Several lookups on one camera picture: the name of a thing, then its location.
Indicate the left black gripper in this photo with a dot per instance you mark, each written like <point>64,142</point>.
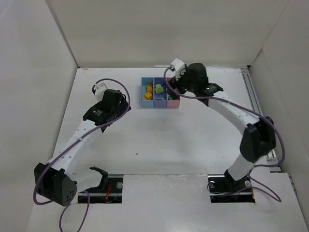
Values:
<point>123,102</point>

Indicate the aluminium rail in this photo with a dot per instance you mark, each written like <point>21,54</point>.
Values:
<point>271,157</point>

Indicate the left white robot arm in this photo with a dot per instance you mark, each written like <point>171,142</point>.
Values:
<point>57,180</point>

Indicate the small yellow lego brick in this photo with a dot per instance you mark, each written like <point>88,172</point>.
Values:
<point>148,96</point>

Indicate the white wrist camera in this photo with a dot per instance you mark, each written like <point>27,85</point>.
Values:
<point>178,67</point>
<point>98,90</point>

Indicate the light blue container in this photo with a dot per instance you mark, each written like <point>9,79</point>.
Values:
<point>143,90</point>

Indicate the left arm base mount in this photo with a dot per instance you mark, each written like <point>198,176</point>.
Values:
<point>99,186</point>

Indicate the pink container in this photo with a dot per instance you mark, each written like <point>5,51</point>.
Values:
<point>174,103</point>

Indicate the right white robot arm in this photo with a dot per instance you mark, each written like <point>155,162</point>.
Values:
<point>258,133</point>

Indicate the yellow arch lego brick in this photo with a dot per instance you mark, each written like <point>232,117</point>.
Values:
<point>149,88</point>

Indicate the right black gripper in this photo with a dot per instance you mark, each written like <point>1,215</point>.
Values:
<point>180,86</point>

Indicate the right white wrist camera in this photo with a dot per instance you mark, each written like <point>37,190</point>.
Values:
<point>178,67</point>

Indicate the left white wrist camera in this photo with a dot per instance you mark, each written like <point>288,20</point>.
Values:
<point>98,90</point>

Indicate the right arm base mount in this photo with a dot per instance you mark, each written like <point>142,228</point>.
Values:
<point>223,189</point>

